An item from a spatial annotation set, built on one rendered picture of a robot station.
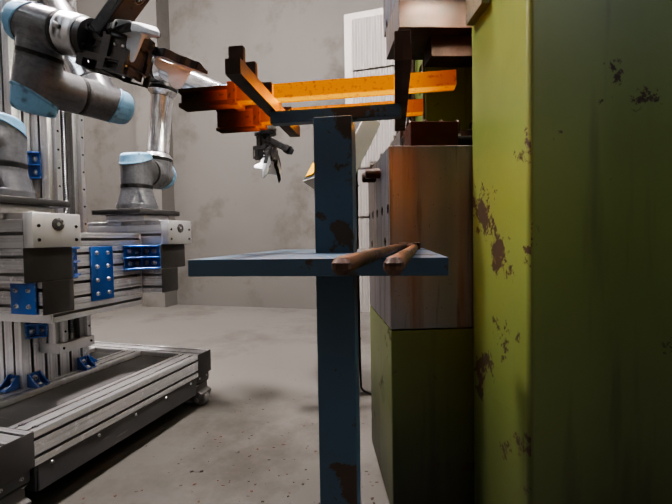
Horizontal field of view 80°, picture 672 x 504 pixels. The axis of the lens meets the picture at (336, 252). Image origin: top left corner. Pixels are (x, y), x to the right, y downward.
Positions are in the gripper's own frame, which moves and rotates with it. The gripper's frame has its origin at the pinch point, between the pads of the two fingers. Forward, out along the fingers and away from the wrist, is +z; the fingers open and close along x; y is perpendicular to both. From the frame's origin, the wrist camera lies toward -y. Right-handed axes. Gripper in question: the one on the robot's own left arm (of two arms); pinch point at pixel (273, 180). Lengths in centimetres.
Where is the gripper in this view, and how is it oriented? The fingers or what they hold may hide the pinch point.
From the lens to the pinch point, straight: 167.8
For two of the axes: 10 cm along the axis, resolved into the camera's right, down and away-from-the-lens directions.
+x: -2.8, 0.4, -9.6
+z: 0.2, 10.0, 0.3
